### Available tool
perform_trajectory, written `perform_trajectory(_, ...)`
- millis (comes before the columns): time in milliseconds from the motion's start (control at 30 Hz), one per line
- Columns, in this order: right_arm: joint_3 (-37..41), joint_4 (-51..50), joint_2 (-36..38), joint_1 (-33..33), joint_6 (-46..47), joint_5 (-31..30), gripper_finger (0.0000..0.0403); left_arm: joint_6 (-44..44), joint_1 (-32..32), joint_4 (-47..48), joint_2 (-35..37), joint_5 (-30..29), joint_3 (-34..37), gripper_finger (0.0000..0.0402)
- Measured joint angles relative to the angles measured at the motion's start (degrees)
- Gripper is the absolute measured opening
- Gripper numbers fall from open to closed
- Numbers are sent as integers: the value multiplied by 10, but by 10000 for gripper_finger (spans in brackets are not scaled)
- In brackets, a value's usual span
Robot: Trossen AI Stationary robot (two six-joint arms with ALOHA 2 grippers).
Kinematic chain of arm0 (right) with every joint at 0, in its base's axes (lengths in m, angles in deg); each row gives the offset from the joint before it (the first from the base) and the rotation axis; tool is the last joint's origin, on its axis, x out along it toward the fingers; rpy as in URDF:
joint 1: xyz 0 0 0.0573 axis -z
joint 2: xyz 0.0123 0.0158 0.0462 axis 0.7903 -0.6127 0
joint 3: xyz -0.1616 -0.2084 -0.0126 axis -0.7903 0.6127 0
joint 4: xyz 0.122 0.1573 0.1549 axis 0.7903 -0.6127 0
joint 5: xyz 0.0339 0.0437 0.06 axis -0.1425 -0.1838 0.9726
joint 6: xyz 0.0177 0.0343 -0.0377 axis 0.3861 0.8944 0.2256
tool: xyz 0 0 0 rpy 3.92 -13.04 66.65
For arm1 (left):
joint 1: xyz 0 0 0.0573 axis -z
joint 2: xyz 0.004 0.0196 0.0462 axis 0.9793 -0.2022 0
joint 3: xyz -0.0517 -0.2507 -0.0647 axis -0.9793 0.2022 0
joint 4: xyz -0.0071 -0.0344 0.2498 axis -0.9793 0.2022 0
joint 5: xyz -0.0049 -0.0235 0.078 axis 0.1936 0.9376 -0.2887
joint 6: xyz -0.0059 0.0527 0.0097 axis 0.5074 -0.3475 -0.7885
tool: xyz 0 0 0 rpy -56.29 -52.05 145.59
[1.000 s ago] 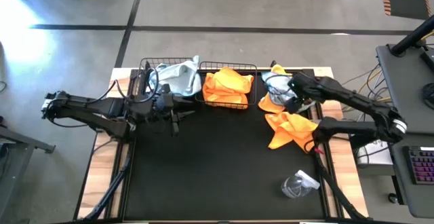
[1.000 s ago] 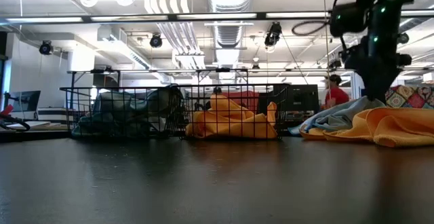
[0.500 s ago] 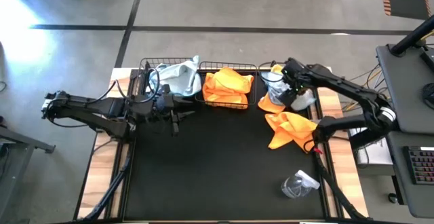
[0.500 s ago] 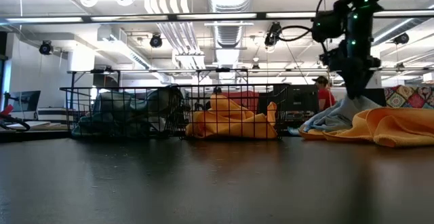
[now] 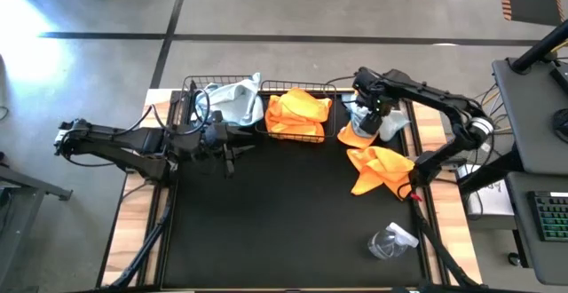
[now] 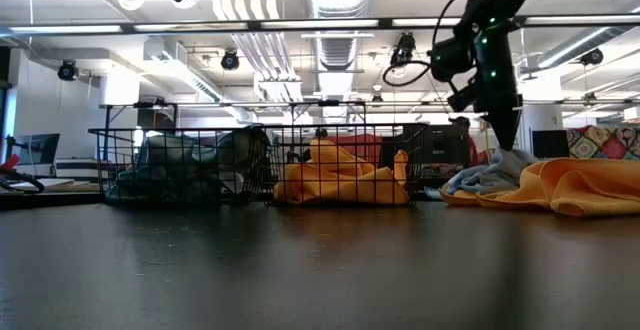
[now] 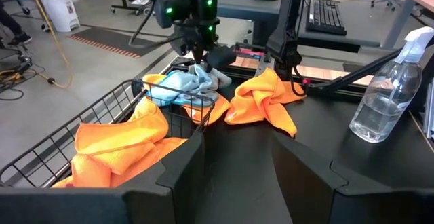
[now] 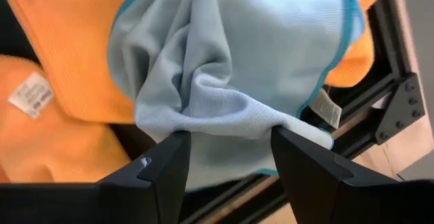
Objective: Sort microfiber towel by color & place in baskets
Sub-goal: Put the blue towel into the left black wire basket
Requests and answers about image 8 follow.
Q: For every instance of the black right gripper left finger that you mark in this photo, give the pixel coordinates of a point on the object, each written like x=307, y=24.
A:
x=152, y=190

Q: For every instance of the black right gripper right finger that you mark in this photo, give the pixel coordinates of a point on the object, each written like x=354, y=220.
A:
x=322, y=190

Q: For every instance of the orange microfiber towel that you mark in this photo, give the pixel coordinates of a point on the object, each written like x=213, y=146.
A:
x=74, y=47
x=68, y=149

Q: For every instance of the blue-grey microfiber towel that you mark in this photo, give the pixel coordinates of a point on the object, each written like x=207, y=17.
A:
x=237, y=64

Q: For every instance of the black aluminium table frame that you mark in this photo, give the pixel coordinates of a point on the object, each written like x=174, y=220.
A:
x=386, y=40

